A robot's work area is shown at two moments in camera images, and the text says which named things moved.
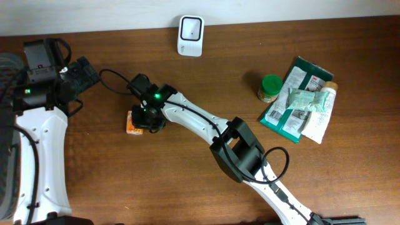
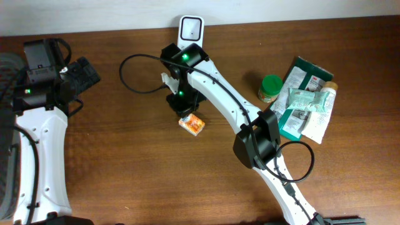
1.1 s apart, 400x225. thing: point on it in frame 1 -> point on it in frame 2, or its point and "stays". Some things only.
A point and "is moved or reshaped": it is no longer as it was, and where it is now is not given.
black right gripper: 155,120 -> 181,106
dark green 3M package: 304,76 stays
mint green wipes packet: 306,100 stays
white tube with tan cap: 315,127 stays
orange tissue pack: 130,129 is moved or reshaped
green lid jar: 271,86 stays
